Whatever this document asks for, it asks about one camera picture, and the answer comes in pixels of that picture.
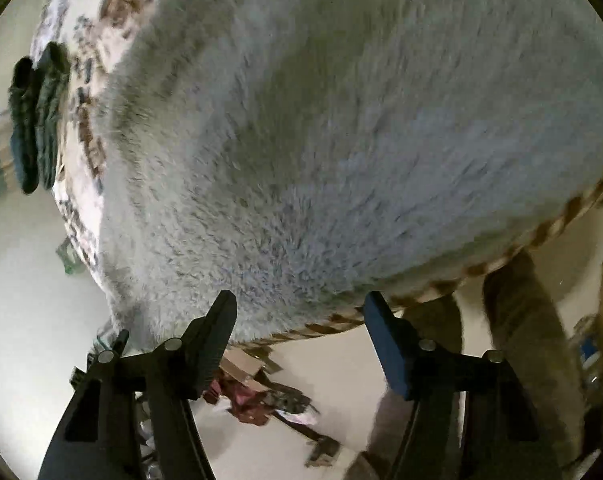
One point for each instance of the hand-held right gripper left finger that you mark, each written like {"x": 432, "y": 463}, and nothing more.
{"x": 217, "y": 331}

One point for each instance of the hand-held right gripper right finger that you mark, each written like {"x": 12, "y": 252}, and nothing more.
{"x": 385, "y": 347}

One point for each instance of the cardboard box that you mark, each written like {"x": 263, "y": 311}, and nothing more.
{"x": 244, "y": 362}

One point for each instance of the maroon bag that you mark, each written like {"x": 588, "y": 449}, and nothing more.
{"x": 244, "y": 402}

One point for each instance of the patterned cloth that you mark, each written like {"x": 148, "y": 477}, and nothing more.
{"x": 294, "y": 402}

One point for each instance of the brown slipper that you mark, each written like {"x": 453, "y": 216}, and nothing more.
{"x": 324, "y": 450}

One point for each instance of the green plastic object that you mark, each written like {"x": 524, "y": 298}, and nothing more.
{"x": 70, "y": 257}

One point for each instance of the clear plastic bottles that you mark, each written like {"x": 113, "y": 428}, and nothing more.
{"x": 589, "y": 350}

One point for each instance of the grey fuzzy blanket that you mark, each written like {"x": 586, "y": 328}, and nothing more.
{"x": 331, "y": 135}

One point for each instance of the brown patterned printed blanket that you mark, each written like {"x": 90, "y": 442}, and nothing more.
{"x": 88, "y": 127}

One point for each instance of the dark green folded cloth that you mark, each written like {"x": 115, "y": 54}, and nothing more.
{"x": 48, "y": 110}
{"x": 23, "y": 125}

